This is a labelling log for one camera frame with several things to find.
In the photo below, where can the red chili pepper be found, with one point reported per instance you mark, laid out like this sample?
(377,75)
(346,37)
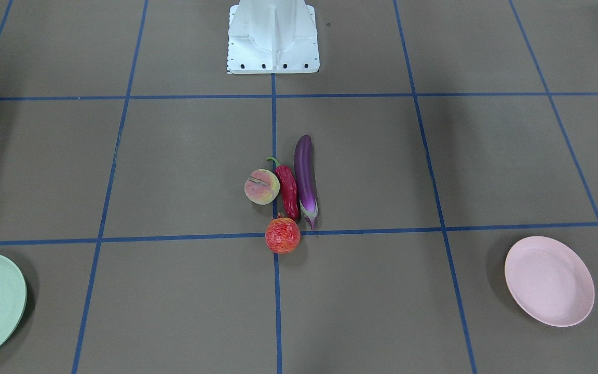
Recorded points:
(288,188)

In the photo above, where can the purple eggplant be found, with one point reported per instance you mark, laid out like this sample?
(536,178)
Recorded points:
(306,192)

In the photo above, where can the peach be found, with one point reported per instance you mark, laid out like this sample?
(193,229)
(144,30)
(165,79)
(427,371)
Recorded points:
(262,187)

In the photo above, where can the red pomegranate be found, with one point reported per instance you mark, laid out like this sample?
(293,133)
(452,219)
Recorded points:
(282,236)

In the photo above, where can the pink plate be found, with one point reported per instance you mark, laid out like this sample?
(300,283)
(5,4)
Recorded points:
(549,281)

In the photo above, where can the white camera stand base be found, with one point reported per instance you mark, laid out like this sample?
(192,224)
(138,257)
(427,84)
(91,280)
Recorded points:
(272,37)

